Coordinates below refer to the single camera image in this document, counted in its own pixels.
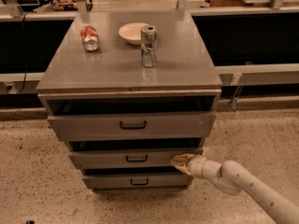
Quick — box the black cable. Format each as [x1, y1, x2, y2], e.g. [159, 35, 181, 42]
[17, 10, 35, 94]

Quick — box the grey top drawer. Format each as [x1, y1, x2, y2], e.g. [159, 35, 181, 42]
[48, 112, 216, 142]

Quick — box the red crushed soda can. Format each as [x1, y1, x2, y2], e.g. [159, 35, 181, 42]
[80, 25, 99, 51]

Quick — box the white bowl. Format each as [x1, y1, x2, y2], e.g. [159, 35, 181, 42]
[119, 22, 147, 46]

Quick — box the silver upright soda can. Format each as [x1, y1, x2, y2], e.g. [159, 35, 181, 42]
[140, 24, 157, 68]

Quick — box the metal bracket on rail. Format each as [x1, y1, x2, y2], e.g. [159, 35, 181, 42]
[230, 73, 243, 112]

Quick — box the grey drawer cabinet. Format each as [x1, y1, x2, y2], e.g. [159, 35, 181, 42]
[37, 11, 221, 179]

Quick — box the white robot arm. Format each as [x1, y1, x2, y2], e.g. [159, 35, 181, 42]
[170, 153, 299, 224]

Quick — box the grey drawer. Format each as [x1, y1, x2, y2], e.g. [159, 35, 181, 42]
[83, 173, 192, 189]
[48, 112, 216, 142]
[69, 147, 203, 170]

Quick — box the grey bottom drawer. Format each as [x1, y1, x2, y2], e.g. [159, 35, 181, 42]
[83, 173, 192, 189]

